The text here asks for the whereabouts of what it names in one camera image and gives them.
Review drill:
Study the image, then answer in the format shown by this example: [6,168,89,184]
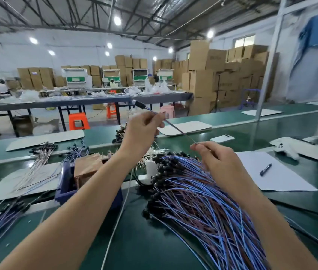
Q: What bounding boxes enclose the person's right hand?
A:
[190,141,254,198]

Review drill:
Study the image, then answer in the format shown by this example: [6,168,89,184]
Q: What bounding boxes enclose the person's left hand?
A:
[119,111,165,164]

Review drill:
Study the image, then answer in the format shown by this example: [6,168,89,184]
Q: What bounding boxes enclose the thin wire with black connector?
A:
[132,99,198,144]

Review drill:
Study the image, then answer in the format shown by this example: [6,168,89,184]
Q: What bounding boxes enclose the person's left forearm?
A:
[0,151,148,270]

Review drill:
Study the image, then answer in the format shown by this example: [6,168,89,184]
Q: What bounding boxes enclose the person's right forearm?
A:
[230,181,318,270]

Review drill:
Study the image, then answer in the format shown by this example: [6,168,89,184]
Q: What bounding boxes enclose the pink plastic stool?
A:
[160,105,176,119]

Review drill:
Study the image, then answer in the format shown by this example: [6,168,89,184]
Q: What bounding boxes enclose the white smartphone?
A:
[210,134,235,144]

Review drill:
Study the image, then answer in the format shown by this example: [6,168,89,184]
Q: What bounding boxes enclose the heap of clear plastic bags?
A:
[124,78,172,96]

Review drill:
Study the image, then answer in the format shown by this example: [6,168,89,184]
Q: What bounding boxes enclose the cluster of black connectors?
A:
[112,124,127,144]

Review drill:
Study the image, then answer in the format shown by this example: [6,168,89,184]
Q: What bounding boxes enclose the white green machine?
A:
[157,69,174,85]
[132,69,149,87]
[102,69,121,88]
[62,68,88,88]

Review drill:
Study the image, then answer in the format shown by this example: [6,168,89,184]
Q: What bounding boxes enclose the orange plastic stool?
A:
[68,112,91,131]
[106,103,117,119]

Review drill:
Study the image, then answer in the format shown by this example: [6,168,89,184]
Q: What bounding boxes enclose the large stack of cardboard boxes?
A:
[181,40,280,116]

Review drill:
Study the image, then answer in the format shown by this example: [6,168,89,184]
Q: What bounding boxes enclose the wide stack of cardboard boxes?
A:
[61,55,148,88]

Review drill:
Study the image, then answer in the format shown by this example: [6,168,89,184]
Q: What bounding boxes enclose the long grey work table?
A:
[0,92,194,139]

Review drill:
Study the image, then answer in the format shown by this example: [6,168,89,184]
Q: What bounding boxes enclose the blue hand cart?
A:
[239,88,262,110]

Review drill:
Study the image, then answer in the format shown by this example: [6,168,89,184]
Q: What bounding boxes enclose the small brown cardboard box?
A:
[73,153,109,189]

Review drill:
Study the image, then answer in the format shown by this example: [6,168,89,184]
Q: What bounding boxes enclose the white paper sheet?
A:
[236,151,318,192]

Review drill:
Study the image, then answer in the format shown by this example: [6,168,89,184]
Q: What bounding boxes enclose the white plastic device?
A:
[274,143,300,161]

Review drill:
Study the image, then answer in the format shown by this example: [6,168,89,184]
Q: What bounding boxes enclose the round ceiling lamps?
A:
[0,0,216,62]

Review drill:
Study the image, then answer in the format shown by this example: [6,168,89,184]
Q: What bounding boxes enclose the blue plastic bin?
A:
[54,161,123,210]

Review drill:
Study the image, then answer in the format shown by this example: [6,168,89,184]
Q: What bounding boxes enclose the low stack of cardboard boxes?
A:
[17,67,67,91]

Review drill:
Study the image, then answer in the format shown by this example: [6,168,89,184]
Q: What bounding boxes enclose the cardboard box under table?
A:
[12,115,35,137]

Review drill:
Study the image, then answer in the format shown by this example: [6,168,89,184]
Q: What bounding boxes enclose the pile of blue brown wires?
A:
[141,150,270,270]

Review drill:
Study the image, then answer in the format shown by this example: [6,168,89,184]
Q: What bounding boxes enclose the small bundle of blue wires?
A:
[63,140,91,164]

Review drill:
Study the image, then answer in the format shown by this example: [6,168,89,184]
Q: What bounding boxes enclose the white cable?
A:
[100,168,135,270]

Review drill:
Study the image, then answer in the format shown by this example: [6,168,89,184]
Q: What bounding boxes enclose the bundle of pale wires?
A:
[12,142,58,192]

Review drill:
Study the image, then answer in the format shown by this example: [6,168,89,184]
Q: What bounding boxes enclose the black cable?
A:
[271,202,318,262]

